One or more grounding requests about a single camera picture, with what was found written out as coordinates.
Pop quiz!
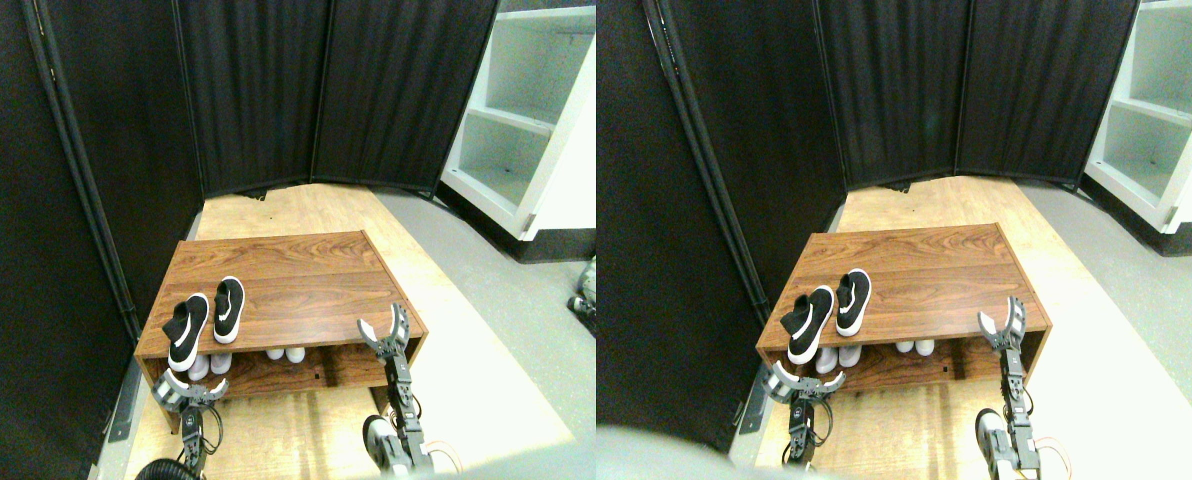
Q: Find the black shoe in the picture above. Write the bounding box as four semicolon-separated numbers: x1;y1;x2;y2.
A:
781;286;835;365
836;269;872;337
213;277;246;345
163;293;210;372

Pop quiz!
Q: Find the brown shoe rack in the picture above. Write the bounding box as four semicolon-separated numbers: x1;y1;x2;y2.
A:
134;231;428;433
756;223;1052;429

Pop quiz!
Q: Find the black curtain stand pole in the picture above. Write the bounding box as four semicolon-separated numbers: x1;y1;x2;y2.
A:
22;0;145;346
644;0;769;326

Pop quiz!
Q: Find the black ribbed hose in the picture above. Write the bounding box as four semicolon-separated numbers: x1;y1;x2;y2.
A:
146;458;202;480

